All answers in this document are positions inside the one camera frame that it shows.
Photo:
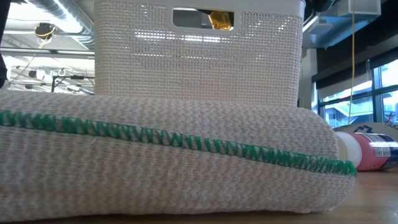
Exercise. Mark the white perforated plastic basket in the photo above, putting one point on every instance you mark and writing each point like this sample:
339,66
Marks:
202,62

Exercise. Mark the black metal stand frame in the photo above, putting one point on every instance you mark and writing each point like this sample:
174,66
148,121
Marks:
74,76

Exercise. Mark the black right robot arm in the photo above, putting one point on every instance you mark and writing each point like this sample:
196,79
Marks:
317,4

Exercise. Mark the silver round ceiling duct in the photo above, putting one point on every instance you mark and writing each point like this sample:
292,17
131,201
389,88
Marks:
74,21

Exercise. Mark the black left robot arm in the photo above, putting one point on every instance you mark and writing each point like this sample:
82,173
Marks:
1,31

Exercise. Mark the dark window frame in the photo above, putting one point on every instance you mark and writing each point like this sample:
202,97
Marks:
377,99

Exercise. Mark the white woven bandage, green stitching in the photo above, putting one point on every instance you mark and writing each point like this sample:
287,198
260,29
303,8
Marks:
155,186

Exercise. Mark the white packet with black print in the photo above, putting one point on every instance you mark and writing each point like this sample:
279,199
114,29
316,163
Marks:
348,128

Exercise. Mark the orange pill bottle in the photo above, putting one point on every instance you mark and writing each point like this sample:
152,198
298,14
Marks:
221,20

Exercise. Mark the pink bottle with white cap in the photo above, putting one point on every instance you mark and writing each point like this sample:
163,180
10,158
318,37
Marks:
370,152

